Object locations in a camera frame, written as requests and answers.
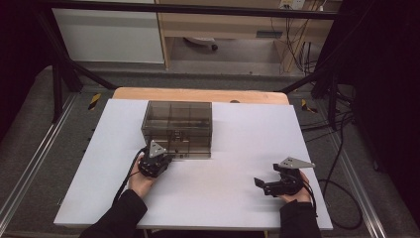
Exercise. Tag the smoky transparent drawer cabinet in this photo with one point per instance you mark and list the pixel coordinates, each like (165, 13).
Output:
(176, 119)

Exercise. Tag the smoky transparent middle drawer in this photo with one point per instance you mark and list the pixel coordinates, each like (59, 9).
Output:
(198, 145)

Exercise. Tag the yellow clamp left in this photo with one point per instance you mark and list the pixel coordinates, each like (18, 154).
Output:
(94, 101)

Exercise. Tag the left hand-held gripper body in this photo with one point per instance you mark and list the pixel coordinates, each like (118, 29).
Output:
(153, 163)

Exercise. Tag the smoky transparent low drawer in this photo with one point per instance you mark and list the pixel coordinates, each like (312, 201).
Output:
(194, 154)

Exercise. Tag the yellow clamp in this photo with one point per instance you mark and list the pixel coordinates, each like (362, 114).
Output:
(94, 101)
(307, 106)

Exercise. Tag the white power strip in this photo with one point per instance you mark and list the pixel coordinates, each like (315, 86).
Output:
(292, 4)

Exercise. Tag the person's right hand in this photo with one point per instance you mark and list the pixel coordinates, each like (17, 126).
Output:
(297, 196)

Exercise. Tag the wooden table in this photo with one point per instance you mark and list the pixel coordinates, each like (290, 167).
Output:
(198, 95)

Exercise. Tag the office chair base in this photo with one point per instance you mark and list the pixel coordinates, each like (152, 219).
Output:
(201, 41)

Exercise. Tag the smoky transparent high drawer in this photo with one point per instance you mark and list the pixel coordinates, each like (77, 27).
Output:
(198, 134)

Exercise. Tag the aluminium floor rail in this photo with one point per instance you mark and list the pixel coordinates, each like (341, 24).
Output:
(356, 185)
(36, 158)

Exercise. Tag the yellow clamp right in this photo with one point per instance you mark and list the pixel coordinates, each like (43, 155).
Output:
(307, 106)

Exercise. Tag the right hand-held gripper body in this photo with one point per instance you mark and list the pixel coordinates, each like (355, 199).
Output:
(287, 185)

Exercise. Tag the black metal stand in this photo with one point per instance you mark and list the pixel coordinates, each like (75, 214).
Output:
(325, 86)
(62, 72)

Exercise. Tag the person's left hand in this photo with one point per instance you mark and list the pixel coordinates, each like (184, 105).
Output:
(142, 185)

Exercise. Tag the white cabinet panel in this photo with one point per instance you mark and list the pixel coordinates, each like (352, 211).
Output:
(109, 36)

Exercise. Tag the dark curtain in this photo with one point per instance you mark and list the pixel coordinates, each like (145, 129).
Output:
(386, 82)
(20, 49)

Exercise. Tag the black metal crossbar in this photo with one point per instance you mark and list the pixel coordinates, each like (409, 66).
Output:
(198, 10)

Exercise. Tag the light wooden desk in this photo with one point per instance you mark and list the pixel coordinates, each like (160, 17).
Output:
(228, 26)

